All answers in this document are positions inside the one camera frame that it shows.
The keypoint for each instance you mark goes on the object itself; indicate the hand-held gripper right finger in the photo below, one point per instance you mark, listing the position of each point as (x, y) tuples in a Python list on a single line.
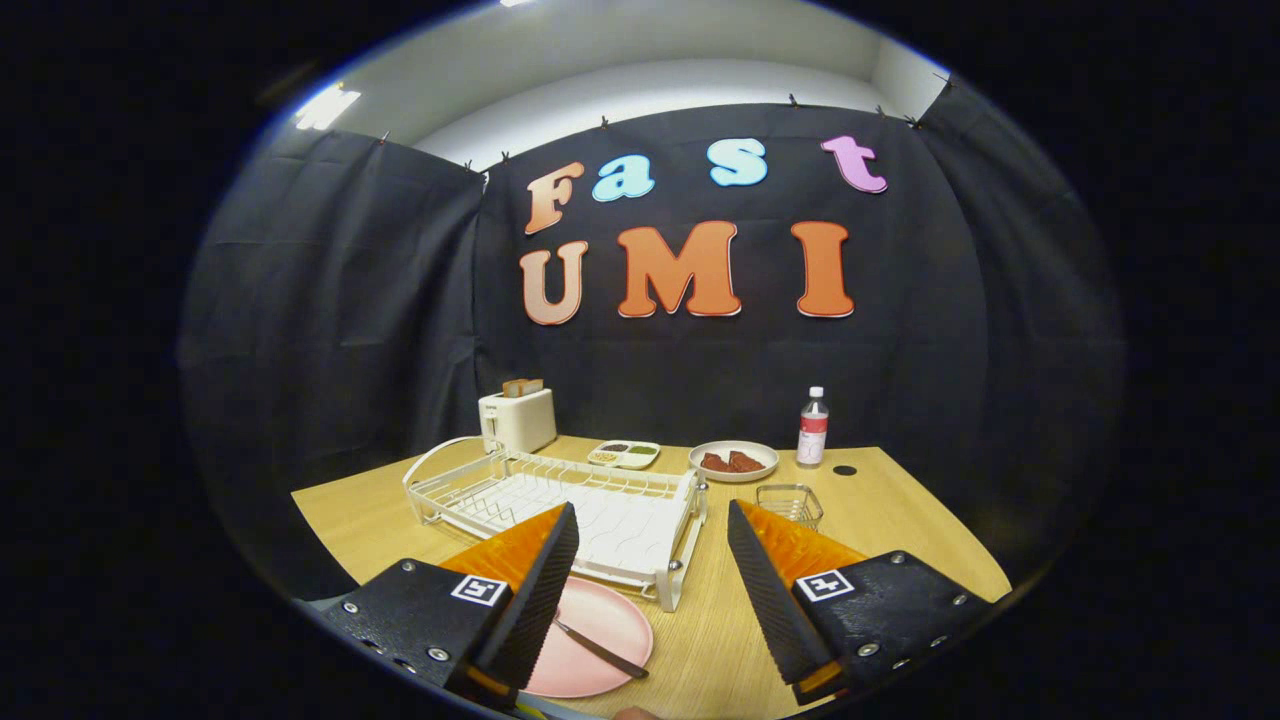
[(768, 600)]

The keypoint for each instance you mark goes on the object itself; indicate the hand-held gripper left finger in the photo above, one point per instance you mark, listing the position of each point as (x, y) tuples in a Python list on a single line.
[(540, 600)]

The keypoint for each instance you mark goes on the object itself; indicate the pink plate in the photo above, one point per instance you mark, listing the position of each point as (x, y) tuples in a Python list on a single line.
[(600, 610)]

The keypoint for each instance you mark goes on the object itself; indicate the beige plate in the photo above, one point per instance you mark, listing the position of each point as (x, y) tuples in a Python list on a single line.
[(765, 455)]

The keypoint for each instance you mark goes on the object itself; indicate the white divided dish with beans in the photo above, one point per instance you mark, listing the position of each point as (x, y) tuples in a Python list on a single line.
[(643, 459)]

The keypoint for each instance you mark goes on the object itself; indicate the red-brown meat piece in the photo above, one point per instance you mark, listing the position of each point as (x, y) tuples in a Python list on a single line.
[(746, 461), (715, 462)]

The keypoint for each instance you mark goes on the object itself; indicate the clear bottle with red label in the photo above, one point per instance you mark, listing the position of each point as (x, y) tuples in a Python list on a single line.
[(812, 430)]

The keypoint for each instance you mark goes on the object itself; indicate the white toaster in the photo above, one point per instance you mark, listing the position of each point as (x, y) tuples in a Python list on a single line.
[(520, 422)]

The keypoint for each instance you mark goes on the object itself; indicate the row of black cloth clips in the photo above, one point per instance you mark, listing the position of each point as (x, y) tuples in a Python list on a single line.
[(793, 100)]

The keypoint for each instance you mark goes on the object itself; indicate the small ceiling light panel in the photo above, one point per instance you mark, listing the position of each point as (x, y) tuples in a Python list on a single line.
[(328, 107)]

